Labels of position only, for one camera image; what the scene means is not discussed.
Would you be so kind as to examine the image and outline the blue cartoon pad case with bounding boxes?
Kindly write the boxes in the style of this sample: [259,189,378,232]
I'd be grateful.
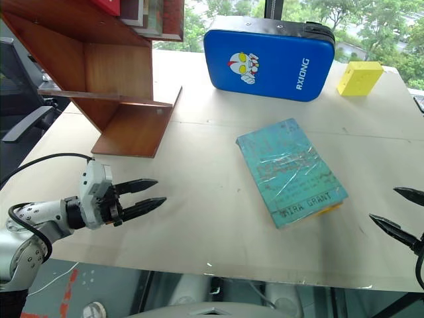
[203,15,337,103]

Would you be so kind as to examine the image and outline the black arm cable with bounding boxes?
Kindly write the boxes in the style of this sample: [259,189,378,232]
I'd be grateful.
[0,152,97,263]
[415,254,424,290]

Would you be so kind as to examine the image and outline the grey rounded robot torso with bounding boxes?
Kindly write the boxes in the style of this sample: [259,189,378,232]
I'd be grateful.
[125,300,290,318]

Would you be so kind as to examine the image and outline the teal Mira Grant book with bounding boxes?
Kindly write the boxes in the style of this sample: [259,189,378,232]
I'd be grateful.
[235,117,349,230]

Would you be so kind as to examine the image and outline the brown wooden bookshelf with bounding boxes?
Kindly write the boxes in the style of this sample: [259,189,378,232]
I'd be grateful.
[0,0,185,160]

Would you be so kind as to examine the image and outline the black window post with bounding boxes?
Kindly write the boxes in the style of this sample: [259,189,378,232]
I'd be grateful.
[263,0,285,21]

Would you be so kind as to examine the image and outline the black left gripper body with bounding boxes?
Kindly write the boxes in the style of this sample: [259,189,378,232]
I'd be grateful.
[97,184,125,228]

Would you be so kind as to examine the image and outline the yellow sponge block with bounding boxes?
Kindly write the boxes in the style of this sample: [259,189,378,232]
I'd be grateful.
[336,60,384,97]

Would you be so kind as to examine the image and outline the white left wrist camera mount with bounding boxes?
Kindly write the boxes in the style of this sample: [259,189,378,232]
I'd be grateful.
[78,160,114,230]

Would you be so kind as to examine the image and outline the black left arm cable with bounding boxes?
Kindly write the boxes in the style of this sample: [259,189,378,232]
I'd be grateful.
[0,152,97,263]

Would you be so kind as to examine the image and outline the black office chair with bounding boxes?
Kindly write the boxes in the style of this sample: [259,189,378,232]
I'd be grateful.
[0,37,63,144]

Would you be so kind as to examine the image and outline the books on shelf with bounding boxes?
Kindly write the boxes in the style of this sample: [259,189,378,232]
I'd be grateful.
[150,0,186,43]

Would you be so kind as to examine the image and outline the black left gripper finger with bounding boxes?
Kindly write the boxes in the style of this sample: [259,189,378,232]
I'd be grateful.
[121,197,168,223]
[114,178,159,197]

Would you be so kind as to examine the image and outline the white floor cable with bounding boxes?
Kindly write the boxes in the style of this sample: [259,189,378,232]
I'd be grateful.
[27,260,81,296]

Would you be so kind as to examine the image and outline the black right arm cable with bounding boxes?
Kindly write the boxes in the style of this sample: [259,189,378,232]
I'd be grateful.
[415,254,424,290]

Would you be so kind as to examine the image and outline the white round floor object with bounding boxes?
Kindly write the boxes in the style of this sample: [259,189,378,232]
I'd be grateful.
[82,302,107,318]

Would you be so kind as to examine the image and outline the red book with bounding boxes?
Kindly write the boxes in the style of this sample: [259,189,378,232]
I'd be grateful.
[90,0,121,17]

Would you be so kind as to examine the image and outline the green cover book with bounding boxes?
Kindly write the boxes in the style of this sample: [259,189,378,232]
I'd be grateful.
[136,0,166,37]

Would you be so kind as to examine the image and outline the yellow object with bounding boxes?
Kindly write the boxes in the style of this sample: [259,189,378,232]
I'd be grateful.
[311,202,344,218]

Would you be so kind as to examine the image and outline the dark brown book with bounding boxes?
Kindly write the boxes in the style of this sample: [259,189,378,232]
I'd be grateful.
[119,0,146,27]

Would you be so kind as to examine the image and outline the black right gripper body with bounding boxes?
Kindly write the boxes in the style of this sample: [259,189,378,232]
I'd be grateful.
[413,231,424,258]

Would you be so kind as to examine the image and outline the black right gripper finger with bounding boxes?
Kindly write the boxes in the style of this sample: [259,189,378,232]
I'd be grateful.
[368,213,419,254]
[393,187,424,208]

